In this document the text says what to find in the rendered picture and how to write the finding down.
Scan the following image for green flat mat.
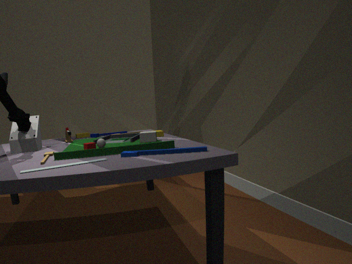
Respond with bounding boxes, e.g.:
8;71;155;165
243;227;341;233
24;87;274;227
55;137;175;160

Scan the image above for red block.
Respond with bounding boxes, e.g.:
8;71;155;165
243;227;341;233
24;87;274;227
83;142;96;150

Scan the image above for yellow flat block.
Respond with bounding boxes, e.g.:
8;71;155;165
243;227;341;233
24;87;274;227
154;130;164;137
76;133;90;138

